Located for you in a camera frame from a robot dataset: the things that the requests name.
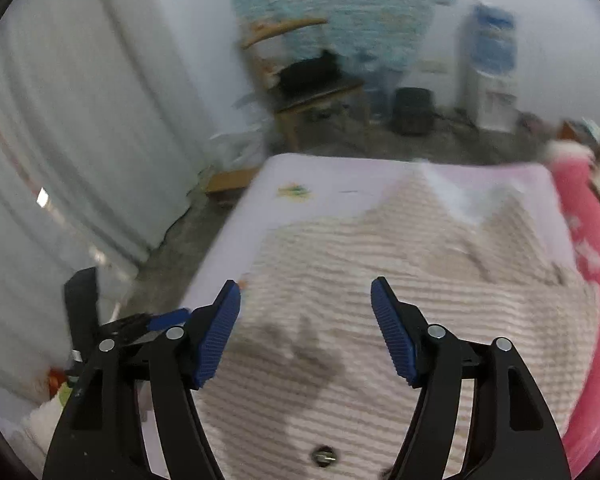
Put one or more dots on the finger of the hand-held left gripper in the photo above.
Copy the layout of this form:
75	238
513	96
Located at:
167	319

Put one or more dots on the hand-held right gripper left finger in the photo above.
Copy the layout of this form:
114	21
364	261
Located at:
215	340

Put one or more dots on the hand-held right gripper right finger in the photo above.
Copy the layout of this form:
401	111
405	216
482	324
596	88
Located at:
392	330

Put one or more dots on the beige houndstooth coat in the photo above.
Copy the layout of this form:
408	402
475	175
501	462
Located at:
330	280

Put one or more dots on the white fluffy rug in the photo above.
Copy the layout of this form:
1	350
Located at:
40	425

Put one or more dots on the small wooden stool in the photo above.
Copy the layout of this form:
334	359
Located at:
230	180

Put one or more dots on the white curtain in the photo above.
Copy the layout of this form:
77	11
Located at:
80	135

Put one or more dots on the clear plastic bag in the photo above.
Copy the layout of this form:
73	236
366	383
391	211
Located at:
235	147

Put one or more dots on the red patterned blanket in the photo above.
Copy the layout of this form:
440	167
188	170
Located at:
585	240

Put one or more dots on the black plastic bin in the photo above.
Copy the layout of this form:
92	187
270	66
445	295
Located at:
414	110

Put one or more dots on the white water dispenser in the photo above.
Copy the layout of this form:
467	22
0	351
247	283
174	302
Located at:
490	105

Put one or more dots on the wooden chair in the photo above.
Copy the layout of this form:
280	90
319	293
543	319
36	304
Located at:
330	92

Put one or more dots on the black bag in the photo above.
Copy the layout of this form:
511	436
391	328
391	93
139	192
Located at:
310	72

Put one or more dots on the blue water bottle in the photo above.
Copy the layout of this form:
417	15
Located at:
495	40

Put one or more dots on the teal patterned hanging cloth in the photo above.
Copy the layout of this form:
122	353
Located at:
340	0

